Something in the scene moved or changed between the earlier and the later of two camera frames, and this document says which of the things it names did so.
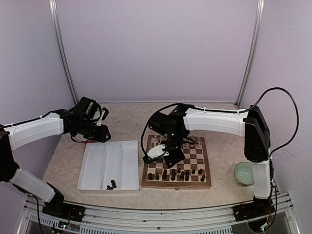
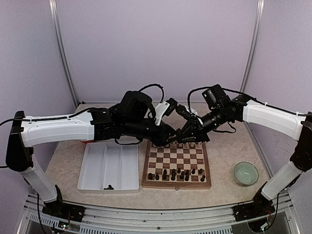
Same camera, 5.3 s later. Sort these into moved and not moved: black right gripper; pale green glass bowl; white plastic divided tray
Moved: black right gripper
Not moved: white plastic divided tray; pale green glass bowl
